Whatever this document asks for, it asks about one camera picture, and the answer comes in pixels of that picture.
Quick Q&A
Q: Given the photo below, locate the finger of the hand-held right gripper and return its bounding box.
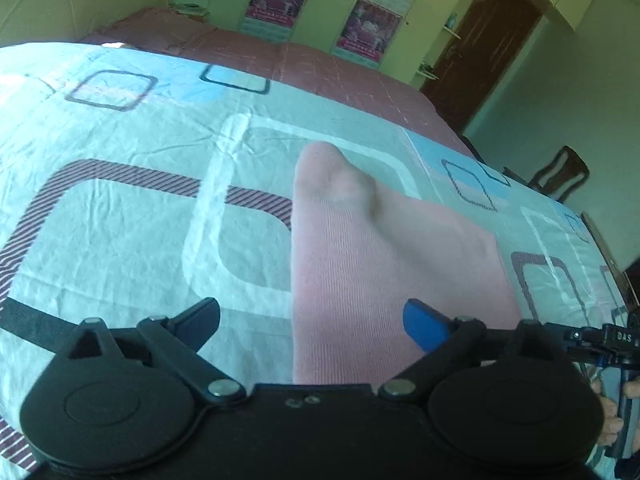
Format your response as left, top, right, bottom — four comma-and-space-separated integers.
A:
564, 324, 640, 365

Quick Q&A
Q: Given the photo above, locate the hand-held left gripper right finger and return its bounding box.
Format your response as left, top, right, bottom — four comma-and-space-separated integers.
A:
379, 299, 573, 403

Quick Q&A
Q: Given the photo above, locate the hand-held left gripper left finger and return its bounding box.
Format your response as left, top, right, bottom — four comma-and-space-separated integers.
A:
67, 297, 246, 406

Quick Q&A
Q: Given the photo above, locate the pink knit sweater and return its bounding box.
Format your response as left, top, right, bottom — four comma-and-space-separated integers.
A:
290, 141, 523, 388

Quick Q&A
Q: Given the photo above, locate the person's right hand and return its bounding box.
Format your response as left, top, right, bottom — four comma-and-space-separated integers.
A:
590, 379, 640, 448

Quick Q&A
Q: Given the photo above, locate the dark wooden chair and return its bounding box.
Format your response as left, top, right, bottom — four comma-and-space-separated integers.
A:
502, 145, 591, 204

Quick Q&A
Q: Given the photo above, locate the patterned light blue bed sheet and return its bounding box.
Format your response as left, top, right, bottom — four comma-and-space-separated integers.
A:
0, 42, 631, 471

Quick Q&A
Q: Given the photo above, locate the pink checked mattress cover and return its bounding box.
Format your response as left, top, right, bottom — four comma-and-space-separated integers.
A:
80, 7, 483, 161

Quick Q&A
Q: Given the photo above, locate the dark brown wooden door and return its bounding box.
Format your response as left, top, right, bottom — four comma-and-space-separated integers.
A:
420, 0, 543, 133

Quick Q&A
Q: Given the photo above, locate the stack of papers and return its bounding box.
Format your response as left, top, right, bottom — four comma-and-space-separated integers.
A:
167, 2, 211, 19

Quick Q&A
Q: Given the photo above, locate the wall poster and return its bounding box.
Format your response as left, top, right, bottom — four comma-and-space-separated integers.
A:
336, 0, 402, 62
244, 0, 309, 42

